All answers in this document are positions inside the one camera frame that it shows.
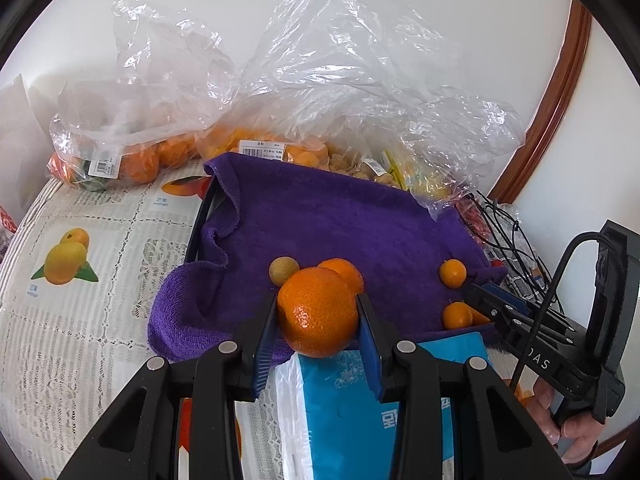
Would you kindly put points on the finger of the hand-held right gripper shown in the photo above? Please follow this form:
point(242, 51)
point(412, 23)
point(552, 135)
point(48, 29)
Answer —
point(500, 292)
point(487, 306)

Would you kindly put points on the crumpled clear plastic bag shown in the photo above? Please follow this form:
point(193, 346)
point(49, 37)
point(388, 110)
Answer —
point(450, 125)

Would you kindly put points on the clear bag of kumquats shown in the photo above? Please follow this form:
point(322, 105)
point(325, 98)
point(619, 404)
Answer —
point(280, 152)

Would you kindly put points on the clear bag of mandarins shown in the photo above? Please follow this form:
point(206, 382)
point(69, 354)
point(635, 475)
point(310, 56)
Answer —
point(135, 160)

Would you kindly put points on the brown wooden door frame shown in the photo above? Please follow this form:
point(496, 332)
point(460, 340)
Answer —
point(550, 110)

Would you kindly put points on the person's right hand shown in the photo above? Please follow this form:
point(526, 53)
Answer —
point(575, 435)

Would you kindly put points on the purple towel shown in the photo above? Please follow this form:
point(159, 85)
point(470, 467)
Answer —
point(350, 220)

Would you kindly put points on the small greenish round fruit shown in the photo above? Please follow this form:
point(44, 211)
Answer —
point(284, 270)

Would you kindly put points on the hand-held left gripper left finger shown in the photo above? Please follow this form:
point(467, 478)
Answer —
point(265, 355)

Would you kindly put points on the blue tissue pack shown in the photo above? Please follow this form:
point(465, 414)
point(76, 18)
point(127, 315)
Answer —
point(340, 420)

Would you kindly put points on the grey checked cloth package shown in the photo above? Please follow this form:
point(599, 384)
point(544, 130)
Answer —
point(532, 275)

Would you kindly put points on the pile of husked ground cherries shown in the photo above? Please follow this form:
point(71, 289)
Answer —
point(350, 162)

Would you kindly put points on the bag of red fruits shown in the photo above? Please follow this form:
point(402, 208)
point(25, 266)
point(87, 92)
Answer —
point(475, 227)

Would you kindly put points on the small mandarin orange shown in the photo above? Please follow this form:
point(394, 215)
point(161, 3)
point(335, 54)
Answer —
point(457, 315)
point(452, 273)

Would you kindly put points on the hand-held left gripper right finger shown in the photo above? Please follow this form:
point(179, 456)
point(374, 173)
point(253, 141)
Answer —
point(372, 355)

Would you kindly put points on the fruit print tablecloth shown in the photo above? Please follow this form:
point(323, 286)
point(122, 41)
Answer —
point(75, 335)

